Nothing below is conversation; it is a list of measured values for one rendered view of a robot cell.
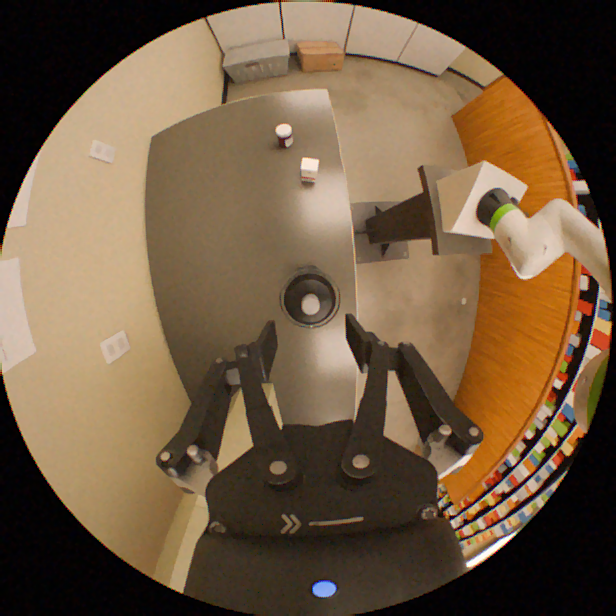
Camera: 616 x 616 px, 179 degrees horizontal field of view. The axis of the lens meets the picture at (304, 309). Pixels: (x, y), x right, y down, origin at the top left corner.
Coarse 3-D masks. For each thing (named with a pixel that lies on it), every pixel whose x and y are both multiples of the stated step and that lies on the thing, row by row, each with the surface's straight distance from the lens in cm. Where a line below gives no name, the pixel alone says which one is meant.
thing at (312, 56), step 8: (296, 48) 260; (304, 48) 247; (312, 48) 248; (320, 48) 249; (328, 48) 251; (336, 48) 253; (304, 56) 237; (312, 56) 238; (320, 56) 240; (328, 56) 242; (336, 56) 244; (304, 64) 243; (312, 64) 245; (320, 64) 247; (328, 64) 249; (336, 64) 251
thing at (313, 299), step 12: (300, 276) 34; (312, 276) 34; (288, 288) 34; (300, 288) 33; (312, 288) 33; (324, 288) 33; (288, 300) 34; (300, 300) 33; (312, 300) 30; (324, 300) 34; (288, 312) 35; (300, 312) 34; (312, 312) 31; (324, 312) 34; (312, 324) 36
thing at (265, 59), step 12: (240, 48) 260; (252, 48) 252; (264, 48) 246; (276, 48) 242; (288, 48) 239; (228, 60) 241; (240, 60) 234; (252, 60) 228; (264, 60) 229; (276, 60) 231; (228, 72) 241; (240, 72) 241; (252, 72) 242; (264, 72) 242; (276, 72) 244
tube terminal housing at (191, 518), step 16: (272, 384) 71; (240, 400) 67; (272, 400) 70; (240, 416) 62; (224, 432) 59; (240, 432) 57; (224, 448) 55; (240, 448) 54; (224, 464) 52; (192, 496) 56; (176, 512) 68; (192, 512) 50; (176, 528) 59; (192, 528) 49; (176, 544) 53; (192, 544) 48; (160, 560) 66; (176, 560) 49; (160, 576) 60; (176, 576) 50
